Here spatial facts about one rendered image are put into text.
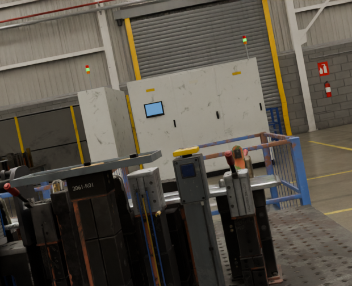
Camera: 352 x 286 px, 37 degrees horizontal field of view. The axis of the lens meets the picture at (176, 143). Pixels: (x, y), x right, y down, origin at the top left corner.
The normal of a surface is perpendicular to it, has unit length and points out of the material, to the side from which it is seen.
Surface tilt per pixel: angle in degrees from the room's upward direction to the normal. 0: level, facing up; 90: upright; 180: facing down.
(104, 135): 90
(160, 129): 90
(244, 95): 90
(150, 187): 90
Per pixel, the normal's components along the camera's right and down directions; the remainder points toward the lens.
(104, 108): -0.05, 0.07
